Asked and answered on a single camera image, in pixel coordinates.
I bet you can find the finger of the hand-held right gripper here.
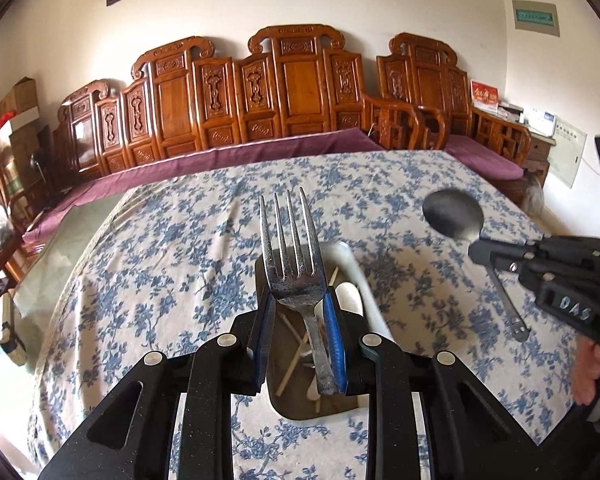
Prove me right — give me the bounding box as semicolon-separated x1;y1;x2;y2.
469;236;551;288

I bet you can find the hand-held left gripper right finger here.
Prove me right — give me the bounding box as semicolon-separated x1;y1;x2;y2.
322;291;566;480

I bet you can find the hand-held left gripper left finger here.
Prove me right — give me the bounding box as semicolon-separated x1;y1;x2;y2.
39;291;277;480

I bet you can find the wooden chopstick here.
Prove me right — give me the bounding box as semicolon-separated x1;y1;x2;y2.
277;267;341;396
280;312;308;348

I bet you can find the white plastic ladle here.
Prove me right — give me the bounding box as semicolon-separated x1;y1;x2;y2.
337;282;366;318

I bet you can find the white utensil container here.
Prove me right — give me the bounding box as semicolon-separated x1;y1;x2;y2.
255;240;394;421

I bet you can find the stainless steel fork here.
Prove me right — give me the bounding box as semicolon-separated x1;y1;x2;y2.
259;187;339;396

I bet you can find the stainless steel spoon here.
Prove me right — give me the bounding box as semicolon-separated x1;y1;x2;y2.
422;189;531;343

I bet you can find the person's right hand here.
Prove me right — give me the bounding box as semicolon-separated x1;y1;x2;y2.
574;336;600;406

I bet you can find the grey fluffy duster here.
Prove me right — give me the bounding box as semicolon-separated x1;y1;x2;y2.
522;172;546;217

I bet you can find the wooden side table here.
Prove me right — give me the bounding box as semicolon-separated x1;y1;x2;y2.
522;132;552;186

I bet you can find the purple armchair cushion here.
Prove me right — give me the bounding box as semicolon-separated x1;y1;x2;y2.
445;134;525;180

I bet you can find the blue floral tablecloth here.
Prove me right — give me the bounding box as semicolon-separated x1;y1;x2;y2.
27;150;588;480

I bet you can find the white carton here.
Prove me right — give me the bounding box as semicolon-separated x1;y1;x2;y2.
522;107;556;137

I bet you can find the red desk calendar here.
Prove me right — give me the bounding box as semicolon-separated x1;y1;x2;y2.
470;80;501;113

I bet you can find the purple bench cushion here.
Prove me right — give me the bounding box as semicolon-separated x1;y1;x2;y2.
22;127;384;242

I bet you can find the carved wooden armchair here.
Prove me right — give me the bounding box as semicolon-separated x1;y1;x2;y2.
362;32;532;181

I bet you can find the carved wooden sofa bench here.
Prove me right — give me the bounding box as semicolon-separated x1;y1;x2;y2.
52;24;381;181

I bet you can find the dark wooden side chair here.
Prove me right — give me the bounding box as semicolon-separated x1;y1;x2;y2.
0;150;46;291

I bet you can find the white and red cardboard box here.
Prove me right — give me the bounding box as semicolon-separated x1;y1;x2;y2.
0;110;43;161

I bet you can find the brown cardboard box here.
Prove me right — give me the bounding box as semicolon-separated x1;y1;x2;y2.
0;77;38;118

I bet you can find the grey wall panel box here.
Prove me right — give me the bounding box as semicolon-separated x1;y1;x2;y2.
511;0;561;37

